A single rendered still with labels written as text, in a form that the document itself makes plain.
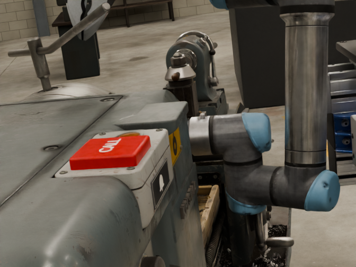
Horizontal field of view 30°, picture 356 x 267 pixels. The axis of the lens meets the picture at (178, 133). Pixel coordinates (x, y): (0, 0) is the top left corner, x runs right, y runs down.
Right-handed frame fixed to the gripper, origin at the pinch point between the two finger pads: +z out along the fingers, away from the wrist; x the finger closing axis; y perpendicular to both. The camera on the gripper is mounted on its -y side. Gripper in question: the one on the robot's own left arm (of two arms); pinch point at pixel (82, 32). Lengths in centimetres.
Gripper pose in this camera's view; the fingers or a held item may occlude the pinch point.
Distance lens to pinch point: 97.9
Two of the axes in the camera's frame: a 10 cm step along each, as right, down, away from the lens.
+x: -9.6, -2.5, 1.1
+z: -2.0, 9.2, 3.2
